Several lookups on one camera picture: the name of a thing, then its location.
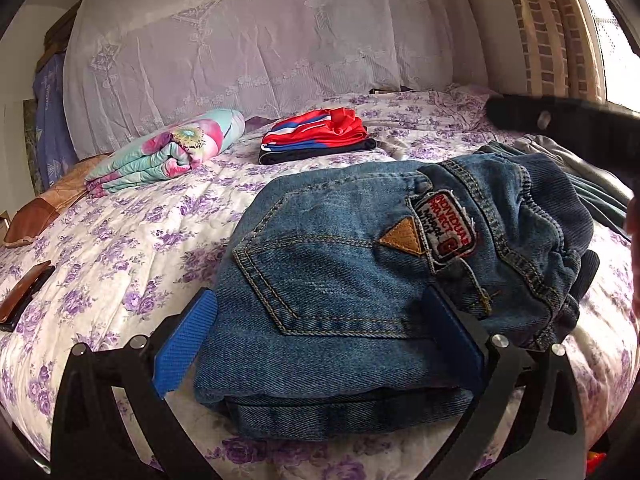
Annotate grey green clothes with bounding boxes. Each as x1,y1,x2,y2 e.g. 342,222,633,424
475,135,635,235

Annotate brown leather wallet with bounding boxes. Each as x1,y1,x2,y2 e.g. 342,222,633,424
0,260,56,332

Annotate lavender lace headboard cover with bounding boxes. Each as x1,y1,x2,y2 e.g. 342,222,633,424
62,0,488,161

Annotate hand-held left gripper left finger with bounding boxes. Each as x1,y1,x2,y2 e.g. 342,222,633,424
50,287,221,480

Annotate folded teal pink floral quilt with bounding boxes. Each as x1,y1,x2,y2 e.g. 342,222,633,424
85,108,246,198

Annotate blue patterned cloth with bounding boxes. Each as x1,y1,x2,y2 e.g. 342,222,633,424
32,52,80,192

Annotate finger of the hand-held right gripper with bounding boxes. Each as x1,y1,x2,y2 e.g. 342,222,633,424
485,94,640,183

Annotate brown checked curtain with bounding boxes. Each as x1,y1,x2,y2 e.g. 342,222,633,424
504,0,607,107

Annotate purple floral bedspread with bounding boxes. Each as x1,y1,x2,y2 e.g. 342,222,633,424
0,82,640,480

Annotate red blue white folded garment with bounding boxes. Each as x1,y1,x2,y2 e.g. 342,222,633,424
260,107,370,155

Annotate blue denim pants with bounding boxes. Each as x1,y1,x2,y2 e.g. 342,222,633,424
192,152,601,441

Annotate brown gold pillow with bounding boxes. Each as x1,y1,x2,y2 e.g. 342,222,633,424
4,154,113,250

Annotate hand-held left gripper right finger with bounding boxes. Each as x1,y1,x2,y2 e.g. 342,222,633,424
420,285,587,480

